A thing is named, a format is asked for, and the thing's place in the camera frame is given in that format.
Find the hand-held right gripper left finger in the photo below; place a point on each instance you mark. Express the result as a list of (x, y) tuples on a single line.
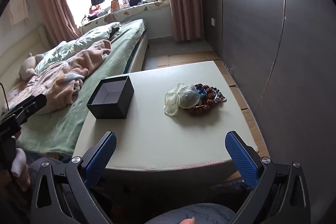
[(105, 155)]

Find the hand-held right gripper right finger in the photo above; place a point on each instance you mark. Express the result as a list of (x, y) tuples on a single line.
[(241, 161)]

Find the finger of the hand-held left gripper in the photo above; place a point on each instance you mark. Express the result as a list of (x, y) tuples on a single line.
[(29, 107)]

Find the black cardboard box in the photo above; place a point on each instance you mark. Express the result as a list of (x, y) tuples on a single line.
[(113, 111)]

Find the white organza pouch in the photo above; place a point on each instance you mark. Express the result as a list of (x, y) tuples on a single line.
[(189, 98)]

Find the person's left hand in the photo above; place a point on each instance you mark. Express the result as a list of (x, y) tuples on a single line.
[(19, 163)]

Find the person's right hand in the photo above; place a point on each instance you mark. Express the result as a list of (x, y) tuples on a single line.
[(187, 220)]

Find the beige plush toy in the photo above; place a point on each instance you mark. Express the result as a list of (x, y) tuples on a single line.
[(27, 67)]

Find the person's grey trousers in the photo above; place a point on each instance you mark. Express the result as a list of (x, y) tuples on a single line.
[(199, 213)]

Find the pink fleece blanket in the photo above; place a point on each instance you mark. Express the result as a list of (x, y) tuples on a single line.
[(86, 61)]

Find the green printed duvet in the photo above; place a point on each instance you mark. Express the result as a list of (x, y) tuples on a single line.
[(86, 39)]

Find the hanging white cloth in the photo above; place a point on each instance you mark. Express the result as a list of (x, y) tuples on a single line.
[(17, 7)]

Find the dark grey wardrobe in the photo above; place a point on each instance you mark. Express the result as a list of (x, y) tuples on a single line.
[(249, 29)]

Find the printed window seat cushion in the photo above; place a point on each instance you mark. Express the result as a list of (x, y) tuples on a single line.
[(131, 10)]

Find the white wall socket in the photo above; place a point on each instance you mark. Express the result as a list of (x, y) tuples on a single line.
[(213, 21)]

